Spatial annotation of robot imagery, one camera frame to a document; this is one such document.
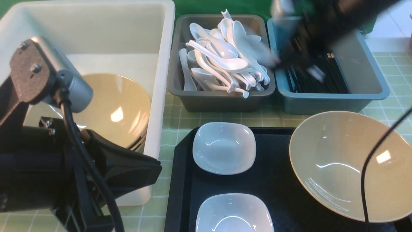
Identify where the pile of white spoons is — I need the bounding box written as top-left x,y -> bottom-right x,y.
177,9 -> 275,99

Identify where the top stacked tan bowl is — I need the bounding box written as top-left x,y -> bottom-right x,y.
73,73 -> 151,148

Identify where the stacked tan bowl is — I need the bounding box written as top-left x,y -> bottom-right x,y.
128,131 -> 147,151
73,73 -> 151,148

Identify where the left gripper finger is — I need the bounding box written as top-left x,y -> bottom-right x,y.
85,130 -> 162,202

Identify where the blue chopstick bin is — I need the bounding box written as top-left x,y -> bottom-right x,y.
275,32 -> 389,115

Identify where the black right camera cable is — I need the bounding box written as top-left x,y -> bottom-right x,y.
360,108 -> 412,223

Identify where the large white plastic tub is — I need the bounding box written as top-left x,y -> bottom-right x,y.
0,0 -> 176,207

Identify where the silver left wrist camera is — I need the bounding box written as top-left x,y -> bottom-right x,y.
10,36 -> 94,113

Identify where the black left camera cable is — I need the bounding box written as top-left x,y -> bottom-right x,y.
53,97 -> 125,232

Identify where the black serving tray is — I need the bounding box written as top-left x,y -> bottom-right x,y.
164,127 -> 412,232

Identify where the black camera cable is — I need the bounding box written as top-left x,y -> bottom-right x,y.
53,97 -> 125,232
360,108 -> 412,223

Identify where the white square dish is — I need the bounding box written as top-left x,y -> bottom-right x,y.
192,122 -> 257,175
195,193 -> 274,232

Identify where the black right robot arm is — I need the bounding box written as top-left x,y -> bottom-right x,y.
271,0 -> 398,70

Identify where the tan noodle bowl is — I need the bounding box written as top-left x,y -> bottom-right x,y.
289,111 -> 412,223

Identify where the grey spoon bin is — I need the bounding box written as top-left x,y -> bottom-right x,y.
167,14 -> 276,112

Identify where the white soup spoon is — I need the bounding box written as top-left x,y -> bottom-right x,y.
246,35 -> 280,68

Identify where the green cloth backdrop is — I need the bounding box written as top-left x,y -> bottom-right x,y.
174,0 -> 382,35

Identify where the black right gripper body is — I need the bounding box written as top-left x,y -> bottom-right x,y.
277,9 -> 354,69

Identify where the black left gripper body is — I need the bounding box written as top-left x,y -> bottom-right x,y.
1,118 -> 114,232

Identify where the pile of black chopsticks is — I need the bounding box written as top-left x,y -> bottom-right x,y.
283,52 -> 350,94

